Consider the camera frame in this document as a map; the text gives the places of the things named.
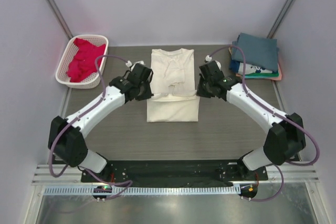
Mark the cream white t shirt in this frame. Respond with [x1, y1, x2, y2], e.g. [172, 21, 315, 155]
[146, 48, 200, 123]

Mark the white perforated plastic basket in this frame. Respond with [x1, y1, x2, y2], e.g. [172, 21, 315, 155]
[55, 35, 109, 89]

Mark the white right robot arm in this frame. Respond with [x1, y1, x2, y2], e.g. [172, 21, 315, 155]
[196, 61, 306, 180]

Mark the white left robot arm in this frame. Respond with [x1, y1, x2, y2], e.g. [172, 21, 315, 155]
[48, 62, 153, 182]

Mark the folded white blue patterned shirt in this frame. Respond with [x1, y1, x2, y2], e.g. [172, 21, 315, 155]
[229, 60, 274, 74]

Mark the folded green t shirt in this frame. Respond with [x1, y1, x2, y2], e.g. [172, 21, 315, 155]
[245, 72, 282, 80]

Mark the red t shirt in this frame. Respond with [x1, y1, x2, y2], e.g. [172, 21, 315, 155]
[67, 38, 106, 82]

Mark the folded grey-blue t shirt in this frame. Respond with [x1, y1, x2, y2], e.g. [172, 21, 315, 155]
[232, 33, 278, 72]

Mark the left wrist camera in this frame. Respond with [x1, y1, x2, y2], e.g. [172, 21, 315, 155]
[125, 60, 145, 70]

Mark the slotted grey cable duct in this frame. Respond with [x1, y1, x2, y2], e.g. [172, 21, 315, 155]
[43, 184, 241, 196]

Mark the left aluminium frame post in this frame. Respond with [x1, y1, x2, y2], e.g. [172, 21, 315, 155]
[46, 0, 73, 40]

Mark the aluminium frame post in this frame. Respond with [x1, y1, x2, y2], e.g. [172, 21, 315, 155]
[267, 0, 296, 38]
[46, 0, 73, 40]

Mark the aluminium extrusion rail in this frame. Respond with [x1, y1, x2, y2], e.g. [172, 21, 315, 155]
[31, 164, 320, 185]

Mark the right aluminium frame post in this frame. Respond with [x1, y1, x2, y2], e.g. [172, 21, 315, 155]
[267, 0, 296, 38]

